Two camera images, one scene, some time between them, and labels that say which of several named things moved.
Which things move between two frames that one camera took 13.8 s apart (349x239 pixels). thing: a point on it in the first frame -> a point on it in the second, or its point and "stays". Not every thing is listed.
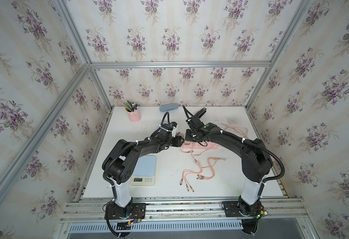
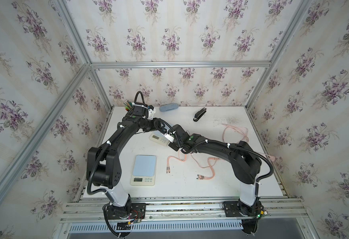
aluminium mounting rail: x=186 y=209 stays
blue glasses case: x=168 y=107 stays
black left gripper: x=178 y=142 -> x=156 y=124
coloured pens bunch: x=130 y=107 stays
